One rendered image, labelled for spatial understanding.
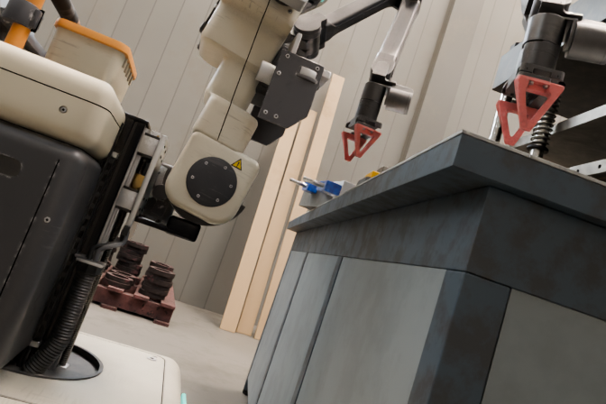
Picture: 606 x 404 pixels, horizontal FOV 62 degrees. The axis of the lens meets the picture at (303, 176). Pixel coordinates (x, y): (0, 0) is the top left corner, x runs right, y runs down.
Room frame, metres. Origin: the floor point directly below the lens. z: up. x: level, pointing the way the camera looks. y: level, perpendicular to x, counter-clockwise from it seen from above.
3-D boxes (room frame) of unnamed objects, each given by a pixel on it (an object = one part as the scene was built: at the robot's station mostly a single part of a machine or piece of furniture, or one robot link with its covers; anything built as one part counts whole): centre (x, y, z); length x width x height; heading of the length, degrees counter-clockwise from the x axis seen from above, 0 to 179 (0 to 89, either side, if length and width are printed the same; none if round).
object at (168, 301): (3.69, 0.96, 0.20); 1.09 x 0.79 x 0.39; 11
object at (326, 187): (1.25, -0.07, 0.83); 0.13 x 0.05 x 0.05; 102
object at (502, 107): (0.78, -0.30, 0.96); 0.07 x 0.07 x 0.09; 81
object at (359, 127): (1.23, -0.11, 0.96); 0.07 x 0.07 x 0.09; 12
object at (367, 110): (1.26, -0.10, 1.04); 0.10 x 0.07 x 0.07; 12
